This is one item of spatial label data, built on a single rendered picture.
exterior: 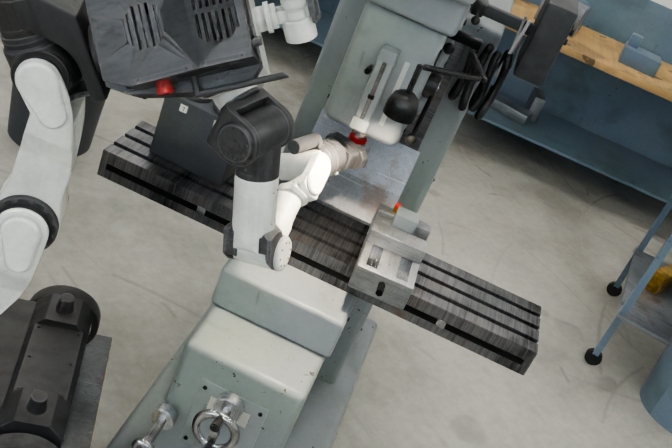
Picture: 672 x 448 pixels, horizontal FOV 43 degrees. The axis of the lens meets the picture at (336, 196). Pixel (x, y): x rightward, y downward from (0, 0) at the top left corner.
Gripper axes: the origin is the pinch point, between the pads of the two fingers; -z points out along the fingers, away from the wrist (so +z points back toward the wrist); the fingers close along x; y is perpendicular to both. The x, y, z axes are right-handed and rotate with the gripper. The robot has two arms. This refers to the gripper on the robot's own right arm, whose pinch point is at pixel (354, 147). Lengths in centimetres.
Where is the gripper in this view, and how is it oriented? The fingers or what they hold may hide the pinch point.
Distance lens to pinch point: 221.2
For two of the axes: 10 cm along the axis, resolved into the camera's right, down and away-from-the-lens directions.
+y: -3.5, 8.1, 4.6
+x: -7.8, -5.3, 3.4
